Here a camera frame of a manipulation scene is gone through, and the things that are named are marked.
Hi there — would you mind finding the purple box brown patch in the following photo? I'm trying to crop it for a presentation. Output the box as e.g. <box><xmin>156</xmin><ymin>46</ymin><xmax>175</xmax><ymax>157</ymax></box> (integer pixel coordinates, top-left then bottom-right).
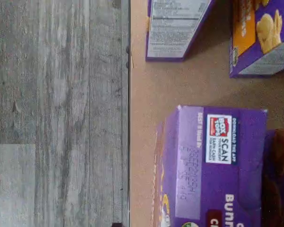
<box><xmin>152</xmin><ymin>105</ymin><xmax>268</xmax><ymax>227</ymax></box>

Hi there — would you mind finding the purple box orange patch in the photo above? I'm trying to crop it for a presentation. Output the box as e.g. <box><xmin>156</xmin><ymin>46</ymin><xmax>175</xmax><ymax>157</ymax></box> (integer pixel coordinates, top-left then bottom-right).
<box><xmin>228</xmin><ymin>0</ymin><xmax>284</xmax><ymax>79</ymax></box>
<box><xmin>145</xmin><ymin>0</ymin><xmax>216</xmax><ymax>62</ymax></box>

